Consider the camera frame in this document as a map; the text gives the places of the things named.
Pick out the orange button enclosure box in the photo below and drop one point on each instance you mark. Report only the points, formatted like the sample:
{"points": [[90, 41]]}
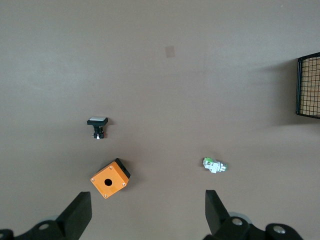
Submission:
{"points": [[116, 175]]}

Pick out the black square pushbutton white cap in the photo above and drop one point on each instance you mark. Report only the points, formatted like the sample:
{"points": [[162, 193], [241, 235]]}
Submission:
{"points": [[98, 121]]}

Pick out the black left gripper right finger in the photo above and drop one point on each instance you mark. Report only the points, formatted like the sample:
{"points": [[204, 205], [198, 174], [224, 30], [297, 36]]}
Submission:
{"points": [[216, 215]]}

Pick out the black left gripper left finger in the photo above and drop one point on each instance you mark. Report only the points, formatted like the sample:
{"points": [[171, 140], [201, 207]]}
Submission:
{"points": [[75, 215]]}

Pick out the green pushbutton switch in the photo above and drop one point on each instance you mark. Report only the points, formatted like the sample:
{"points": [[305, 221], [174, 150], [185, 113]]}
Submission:
{"points": [[213, 166]]}

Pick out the brown tape patch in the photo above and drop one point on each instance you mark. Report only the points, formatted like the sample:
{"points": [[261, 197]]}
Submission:
{"points": [[170, 51]]}

